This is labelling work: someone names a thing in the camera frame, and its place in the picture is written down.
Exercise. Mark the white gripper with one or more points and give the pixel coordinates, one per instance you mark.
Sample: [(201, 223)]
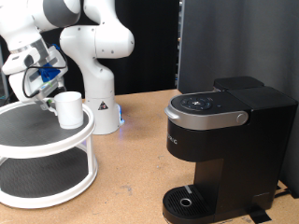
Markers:
[(18, 87)]

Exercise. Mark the black Keurig coffee machine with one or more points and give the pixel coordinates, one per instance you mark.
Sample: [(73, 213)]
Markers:
[(249, 140)]

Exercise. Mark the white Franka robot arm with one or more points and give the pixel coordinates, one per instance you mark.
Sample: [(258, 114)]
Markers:
[(99, 77)]

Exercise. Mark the white two-tier turntable shelf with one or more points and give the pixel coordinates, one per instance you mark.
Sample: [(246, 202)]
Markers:
[(31, 133)]

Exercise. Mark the black tape strip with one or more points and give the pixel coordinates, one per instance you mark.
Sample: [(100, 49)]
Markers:
[(294, 195), (258, 215)]

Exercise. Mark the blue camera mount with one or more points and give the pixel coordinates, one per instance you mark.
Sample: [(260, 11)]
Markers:
[(48, 74)]

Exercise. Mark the grey metal post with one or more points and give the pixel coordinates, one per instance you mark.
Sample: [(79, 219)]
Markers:
[(3, 77)]

